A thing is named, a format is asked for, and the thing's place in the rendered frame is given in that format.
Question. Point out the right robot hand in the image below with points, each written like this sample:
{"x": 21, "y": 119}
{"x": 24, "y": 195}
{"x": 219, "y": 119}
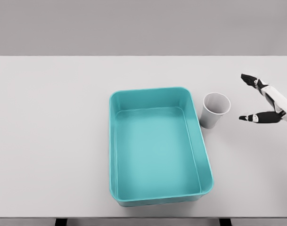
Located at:
{"x": 276, "y": 99}

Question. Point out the teal plastic basket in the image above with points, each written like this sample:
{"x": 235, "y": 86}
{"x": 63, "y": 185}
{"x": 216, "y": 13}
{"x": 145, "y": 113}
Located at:
{"x": 155, "y": 150}

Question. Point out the white paper cup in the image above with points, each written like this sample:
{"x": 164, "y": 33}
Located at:
{"x": 210, "y": 115}

